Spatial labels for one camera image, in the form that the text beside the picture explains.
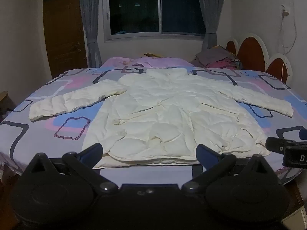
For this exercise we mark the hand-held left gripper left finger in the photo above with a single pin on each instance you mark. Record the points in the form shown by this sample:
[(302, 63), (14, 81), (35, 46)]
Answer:
[(92, 151)]

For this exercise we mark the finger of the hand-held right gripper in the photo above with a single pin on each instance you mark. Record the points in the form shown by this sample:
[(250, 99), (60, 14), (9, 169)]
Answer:
[(278, 143), (303, 134)]

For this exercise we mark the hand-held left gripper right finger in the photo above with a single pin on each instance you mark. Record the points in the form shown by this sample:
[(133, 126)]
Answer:
[(205, 155)]

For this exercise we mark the white puffer jacket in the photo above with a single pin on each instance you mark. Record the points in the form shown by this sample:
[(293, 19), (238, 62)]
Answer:
[(156, 115)]

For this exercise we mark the stack of folded clothes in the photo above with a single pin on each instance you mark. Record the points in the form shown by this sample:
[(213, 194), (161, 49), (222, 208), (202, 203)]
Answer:
[(215, 57)]

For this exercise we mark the wooden nightstand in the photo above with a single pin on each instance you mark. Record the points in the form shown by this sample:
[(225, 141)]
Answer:
[(298, 196)]

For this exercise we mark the bed with patterned sheet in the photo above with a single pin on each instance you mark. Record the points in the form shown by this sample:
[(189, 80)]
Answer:
[(45, 129)]

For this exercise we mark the brown and white headboard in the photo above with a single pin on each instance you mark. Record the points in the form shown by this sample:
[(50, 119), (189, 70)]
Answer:
[(251, 52)]

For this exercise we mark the wooden chair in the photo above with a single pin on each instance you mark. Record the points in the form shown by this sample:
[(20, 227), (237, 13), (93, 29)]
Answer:
[(3, 101)]

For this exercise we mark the pink blanket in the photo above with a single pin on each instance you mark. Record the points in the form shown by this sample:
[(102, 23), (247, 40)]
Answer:
[(163, 62)]

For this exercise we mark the grey curtain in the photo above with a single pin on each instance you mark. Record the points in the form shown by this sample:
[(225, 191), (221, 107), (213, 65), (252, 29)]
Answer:
[(211, 9), (92, 28)]

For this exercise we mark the sliding glass window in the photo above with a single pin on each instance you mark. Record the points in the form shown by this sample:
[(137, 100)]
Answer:
[(134, 12)]

